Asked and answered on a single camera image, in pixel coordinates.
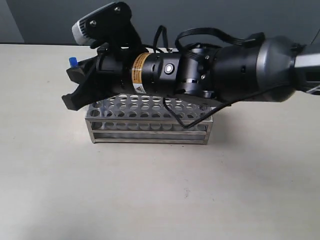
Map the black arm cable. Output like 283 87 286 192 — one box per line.
149 24 320 131

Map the stainless steel test tube rack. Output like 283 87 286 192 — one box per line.
85 94 213 145

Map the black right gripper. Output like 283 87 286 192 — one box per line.
61 44 181 111

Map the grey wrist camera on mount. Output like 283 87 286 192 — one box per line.
71 1 142 49

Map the blue-capped tube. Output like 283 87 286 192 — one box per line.
68 56 79 68

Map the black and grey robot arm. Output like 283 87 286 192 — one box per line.
62 36 320 111

